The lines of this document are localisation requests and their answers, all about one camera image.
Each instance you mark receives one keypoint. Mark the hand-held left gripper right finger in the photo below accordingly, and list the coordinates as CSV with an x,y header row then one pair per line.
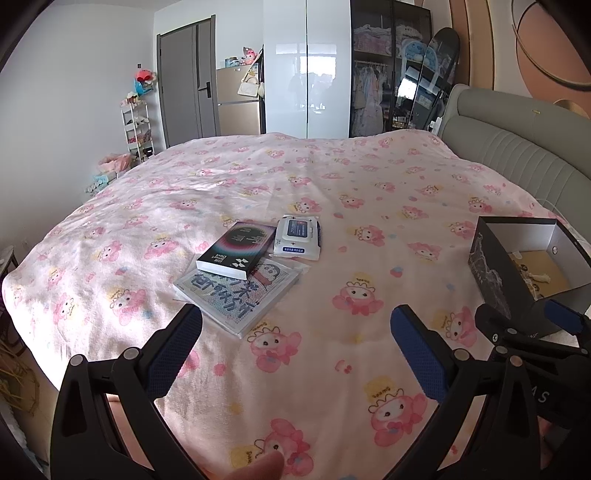
x,y
415,353

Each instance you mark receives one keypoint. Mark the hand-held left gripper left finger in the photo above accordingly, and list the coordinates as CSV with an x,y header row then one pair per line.
x,y
178,344

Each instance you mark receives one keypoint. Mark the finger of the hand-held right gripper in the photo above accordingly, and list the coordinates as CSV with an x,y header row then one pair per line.
x,y
491,318
561,318

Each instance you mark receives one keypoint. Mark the black cardboard box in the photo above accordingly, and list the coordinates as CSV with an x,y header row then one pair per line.
x,y
489,263

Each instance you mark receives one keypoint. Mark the cartoon picture pack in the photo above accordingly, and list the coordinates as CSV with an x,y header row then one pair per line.
x,y
231,300

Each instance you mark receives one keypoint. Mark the black book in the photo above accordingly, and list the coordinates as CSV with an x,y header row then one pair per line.
x,y
238,247

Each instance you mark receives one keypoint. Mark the person's left hand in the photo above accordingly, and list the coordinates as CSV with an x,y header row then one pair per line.
x,y
254,468

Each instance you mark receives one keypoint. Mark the small white trinket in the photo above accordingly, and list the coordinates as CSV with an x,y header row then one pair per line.
x,y
539,278

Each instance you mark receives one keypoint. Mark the brown cardboard sheet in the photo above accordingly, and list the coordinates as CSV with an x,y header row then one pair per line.
x,y
551,272

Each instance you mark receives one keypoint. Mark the pink printed blanket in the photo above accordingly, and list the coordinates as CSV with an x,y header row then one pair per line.
x,y
323,392

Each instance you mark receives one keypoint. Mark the white wet wipes pack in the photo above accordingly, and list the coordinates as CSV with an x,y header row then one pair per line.
x,y
298,237

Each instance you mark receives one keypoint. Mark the pale straw bundle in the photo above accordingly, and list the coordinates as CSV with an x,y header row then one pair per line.
x,y
16,374

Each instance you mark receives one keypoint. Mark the grey padded bed headboard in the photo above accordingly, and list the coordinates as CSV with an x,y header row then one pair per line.
x,y
508,147

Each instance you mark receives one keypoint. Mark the teal patterned box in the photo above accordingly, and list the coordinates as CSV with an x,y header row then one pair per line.
x,y
104,180

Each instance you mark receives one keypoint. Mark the pink bag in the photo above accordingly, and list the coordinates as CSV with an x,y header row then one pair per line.
x,y
115,164

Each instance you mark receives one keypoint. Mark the white shelf rack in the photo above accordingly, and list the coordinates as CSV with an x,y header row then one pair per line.
x,y
137,131

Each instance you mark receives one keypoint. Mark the gold fridge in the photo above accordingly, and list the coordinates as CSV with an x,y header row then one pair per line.
x,y
238,115

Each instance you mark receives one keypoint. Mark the grey door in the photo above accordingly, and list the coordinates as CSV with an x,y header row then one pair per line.
x,y
184,92

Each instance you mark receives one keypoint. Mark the dark glass-door wardrobe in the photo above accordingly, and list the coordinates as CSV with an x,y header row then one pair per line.
x,y
369,92

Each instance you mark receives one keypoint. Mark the white handbag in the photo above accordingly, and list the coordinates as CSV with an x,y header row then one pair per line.
x,y
248,86

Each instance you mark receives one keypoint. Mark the glossy white wardrobe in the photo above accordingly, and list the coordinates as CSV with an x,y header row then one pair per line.
x,y
286,69

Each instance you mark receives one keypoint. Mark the pink plush toy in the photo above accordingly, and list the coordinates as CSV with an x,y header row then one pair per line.
x,y
250,55

